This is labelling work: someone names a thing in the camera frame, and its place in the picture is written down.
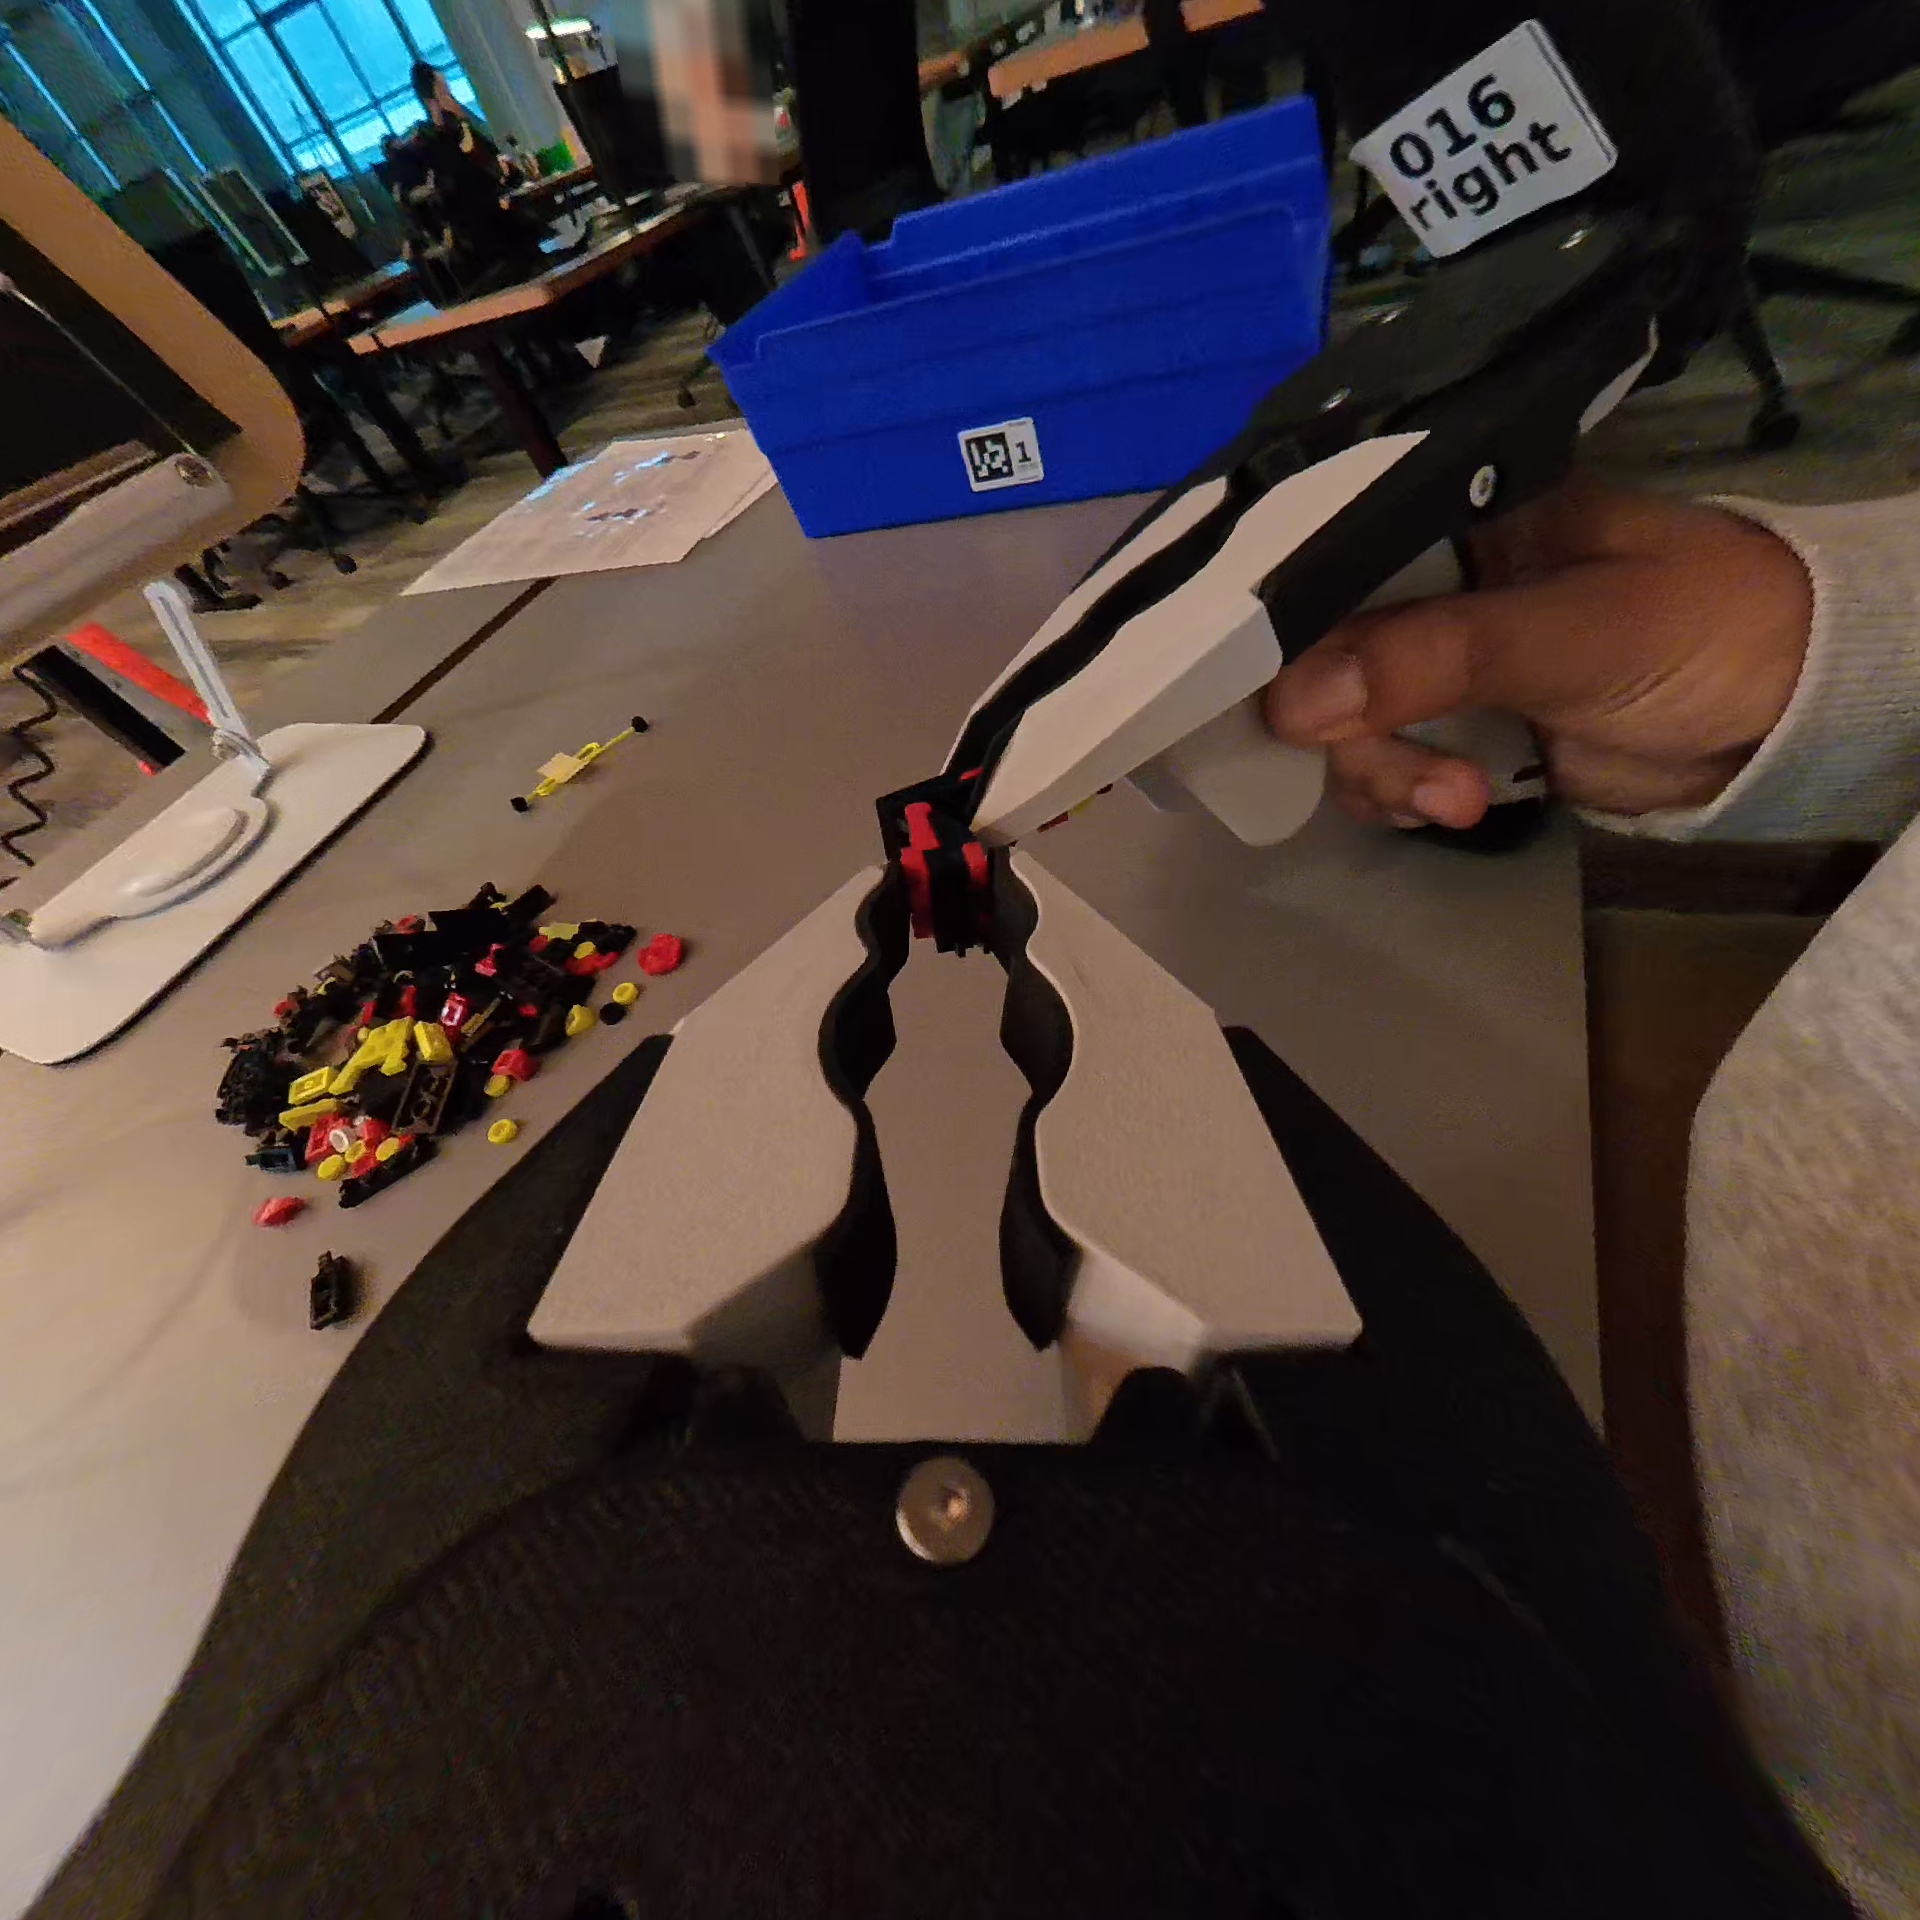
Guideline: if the yellow lego axle piece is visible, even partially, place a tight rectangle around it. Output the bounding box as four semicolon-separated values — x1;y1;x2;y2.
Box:
509;717;654;816

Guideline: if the black red yellow lego assembly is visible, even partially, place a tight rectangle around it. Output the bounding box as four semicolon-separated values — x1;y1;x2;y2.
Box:
873;760;1021;963

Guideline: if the person's right forearm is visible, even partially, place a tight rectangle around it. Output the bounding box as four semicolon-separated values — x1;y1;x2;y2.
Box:
1558;491;1920;848

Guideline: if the blue plastic bin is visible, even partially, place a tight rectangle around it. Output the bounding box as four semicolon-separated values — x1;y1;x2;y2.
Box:
703;94;1337;542

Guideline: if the coiled black cable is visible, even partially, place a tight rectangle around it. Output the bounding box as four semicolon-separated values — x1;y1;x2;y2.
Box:
0;660;61;903

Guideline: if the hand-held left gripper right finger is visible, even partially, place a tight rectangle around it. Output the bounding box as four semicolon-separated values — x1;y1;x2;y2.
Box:
996;854;1367;1445

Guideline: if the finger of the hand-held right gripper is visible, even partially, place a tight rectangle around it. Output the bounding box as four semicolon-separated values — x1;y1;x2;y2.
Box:
972;590;1287;842
936;431;1433;804

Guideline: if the person's right hand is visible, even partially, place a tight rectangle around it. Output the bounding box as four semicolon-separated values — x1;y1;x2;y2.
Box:
1259;482;1817;834

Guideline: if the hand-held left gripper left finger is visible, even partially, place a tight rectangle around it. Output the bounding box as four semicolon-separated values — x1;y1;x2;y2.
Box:
526;862;909;1408

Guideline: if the white monitor stand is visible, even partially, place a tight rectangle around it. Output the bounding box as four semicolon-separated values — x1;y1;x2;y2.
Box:
0;582;430;1067

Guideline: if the pile of lego pieces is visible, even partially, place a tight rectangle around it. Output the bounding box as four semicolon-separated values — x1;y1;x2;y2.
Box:
214;883;693;1214

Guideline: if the wooden office desk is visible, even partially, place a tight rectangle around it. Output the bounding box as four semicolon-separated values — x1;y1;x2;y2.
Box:
269;180;781;482

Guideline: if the paper instruction sheet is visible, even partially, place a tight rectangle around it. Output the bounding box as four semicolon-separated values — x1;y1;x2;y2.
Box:
403;431;781;598

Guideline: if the red object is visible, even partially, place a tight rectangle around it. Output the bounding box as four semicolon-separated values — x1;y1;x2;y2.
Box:
60;621;212;759

